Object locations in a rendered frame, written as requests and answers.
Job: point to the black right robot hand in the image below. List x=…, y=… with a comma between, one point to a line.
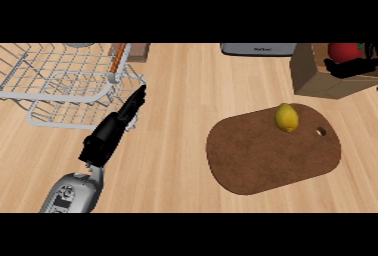
x=351, y=68

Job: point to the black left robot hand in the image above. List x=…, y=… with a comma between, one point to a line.
x=106, y=135

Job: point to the red tomato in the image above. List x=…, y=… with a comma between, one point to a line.
x=343, y=52

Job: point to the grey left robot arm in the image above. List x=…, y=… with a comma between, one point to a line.
x=75, y=193

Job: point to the brown cardboard box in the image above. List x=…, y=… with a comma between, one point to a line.
x=315, y=81

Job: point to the brown wooden cutting board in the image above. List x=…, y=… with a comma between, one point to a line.
x=268, y=156

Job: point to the grey appliance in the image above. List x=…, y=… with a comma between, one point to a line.
x=259, y=49

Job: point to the yellow lemon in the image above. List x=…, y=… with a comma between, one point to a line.
x=287, y=117

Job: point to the orange stick with pale end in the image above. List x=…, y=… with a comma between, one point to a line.
x=118, y=60

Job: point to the brown wooden block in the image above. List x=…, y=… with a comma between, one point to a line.
x=140, y=52

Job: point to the grey round object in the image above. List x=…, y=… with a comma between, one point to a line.
x=79, y=44

